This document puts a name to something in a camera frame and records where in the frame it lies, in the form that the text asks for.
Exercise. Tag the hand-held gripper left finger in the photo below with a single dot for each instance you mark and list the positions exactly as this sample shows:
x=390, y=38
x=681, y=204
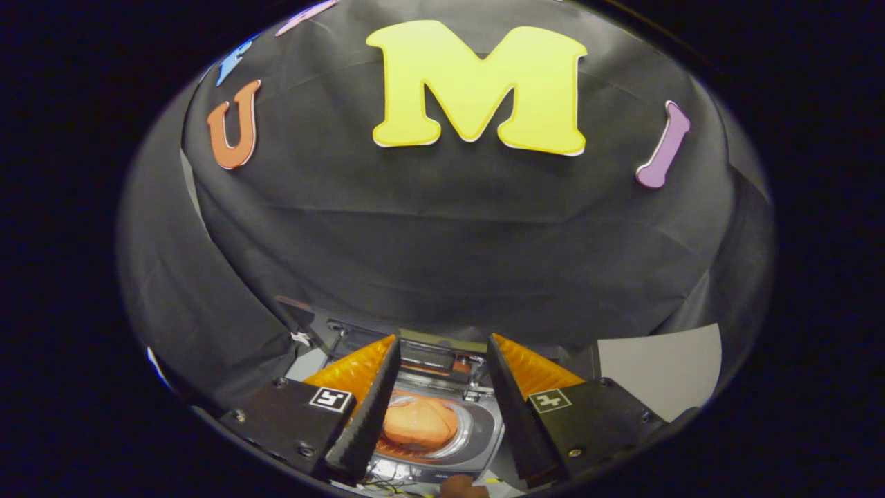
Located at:
x=370, y=429

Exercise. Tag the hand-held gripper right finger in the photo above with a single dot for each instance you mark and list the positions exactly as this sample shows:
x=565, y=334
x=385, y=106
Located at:
x=515, y=415

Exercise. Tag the grey washing machine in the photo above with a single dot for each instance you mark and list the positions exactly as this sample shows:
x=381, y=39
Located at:
x=484, y=429

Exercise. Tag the orange polo shirt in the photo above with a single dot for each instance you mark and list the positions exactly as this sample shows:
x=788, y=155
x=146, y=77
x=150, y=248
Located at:
x=418, y=425

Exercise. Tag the black backdrop cloth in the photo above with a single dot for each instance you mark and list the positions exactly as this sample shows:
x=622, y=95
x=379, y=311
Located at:
x=449, y=242

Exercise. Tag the white and blue equipment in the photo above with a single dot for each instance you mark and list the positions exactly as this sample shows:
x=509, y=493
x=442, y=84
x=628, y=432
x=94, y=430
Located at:
x=155, y=363

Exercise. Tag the beige cabinet with dark frame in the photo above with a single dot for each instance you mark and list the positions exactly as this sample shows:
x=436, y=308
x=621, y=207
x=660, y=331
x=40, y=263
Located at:
x=664, y=373

